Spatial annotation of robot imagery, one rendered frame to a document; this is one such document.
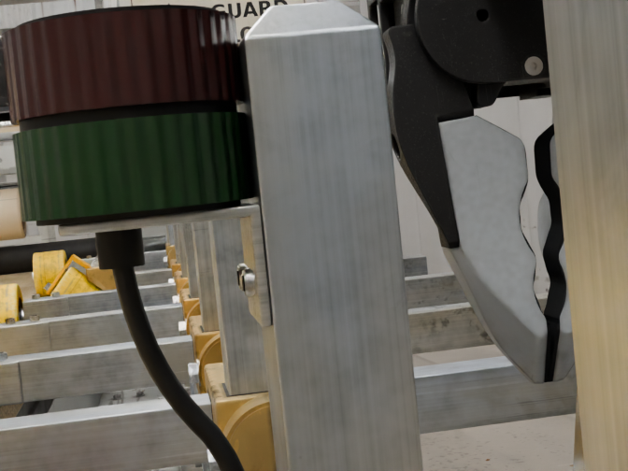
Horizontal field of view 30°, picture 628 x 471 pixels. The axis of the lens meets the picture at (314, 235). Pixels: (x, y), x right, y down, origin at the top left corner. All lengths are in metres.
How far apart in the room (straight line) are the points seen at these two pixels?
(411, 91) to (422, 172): 0.03
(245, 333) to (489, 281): 0.20
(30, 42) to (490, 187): 0.16
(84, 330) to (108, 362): 0.25
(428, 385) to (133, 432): 0.15
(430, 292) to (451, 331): 0.25
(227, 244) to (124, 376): 0.32
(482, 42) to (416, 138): 0.04
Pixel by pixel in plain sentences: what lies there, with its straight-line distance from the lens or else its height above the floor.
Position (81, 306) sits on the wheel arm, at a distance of 1.34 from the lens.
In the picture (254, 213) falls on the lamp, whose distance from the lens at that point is 0.29.
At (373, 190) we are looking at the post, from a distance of 0.30.
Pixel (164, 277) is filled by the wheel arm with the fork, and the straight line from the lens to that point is 1.59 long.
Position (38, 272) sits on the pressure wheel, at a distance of 2.07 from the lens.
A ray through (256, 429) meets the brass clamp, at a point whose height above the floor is 0.96.
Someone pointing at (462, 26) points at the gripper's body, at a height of 1.11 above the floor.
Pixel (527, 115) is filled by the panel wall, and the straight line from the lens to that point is 6.78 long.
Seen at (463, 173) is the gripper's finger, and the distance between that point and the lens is 0.37.
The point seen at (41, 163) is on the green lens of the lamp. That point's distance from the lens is 0.29.
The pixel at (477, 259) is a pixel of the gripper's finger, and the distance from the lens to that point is 0.37.
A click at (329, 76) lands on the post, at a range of 0.30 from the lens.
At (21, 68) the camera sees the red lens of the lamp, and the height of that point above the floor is 1.10.
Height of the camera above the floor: 1.07
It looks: 3 degrees down
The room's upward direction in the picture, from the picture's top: 6 degrees counter-clockwise
